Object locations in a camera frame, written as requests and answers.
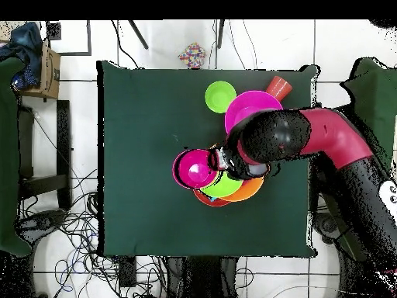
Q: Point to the large green bowl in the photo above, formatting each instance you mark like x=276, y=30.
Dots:
x=223, y=186

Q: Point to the small pink bowl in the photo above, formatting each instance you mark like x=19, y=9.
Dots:
x=192, y=167

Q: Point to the large orange bowl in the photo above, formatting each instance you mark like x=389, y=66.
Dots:
x=248, y=189

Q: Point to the red-orange bowl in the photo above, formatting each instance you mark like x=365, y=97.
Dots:
x=211, y=202

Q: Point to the large pink bowl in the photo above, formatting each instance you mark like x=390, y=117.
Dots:
x=245, y=102

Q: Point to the small green bowl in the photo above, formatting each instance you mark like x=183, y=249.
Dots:
x=220, y=97

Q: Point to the red-orange cup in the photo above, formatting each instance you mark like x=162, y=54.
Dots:
x=279, y=88

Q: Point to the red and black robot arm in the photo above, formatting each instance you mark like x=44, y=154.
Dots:
x=335, y=136

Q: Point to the dark green table cloth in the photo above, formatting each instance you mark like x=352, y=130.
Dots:
x=139, y=217

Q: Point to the colourful patterned box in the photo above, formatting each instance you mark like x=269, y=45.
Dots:
x=192, y=56

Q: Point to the black tripod leg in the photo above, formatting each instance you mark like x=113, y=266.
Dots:
x=138, y=34
x=220, y=34

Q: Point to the black power strip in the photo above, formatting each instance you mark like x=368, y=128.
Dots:
x=127, y=273

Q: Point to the green cloth covered side table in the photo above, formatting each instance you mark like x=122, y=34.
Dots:
x=7, y=155
x=378, y=93

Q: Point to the brown cardboard box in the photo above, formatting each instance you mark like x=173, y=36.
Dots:
x=51, y=77

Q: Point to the blue cloth bundle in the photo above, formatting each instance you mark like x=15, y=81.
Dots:
x=26, y=40

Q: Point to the black metal frame stand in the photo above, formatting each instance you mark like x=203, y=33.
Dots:
x=63, y=155
x=315, y=186

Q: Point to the black pedestal leg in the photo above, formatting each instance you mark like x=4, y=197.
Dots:
x=325, y=226
x=40, y=222

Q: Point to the thin black square frame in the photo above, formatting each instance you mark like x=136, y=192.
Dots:
x=74, y=53

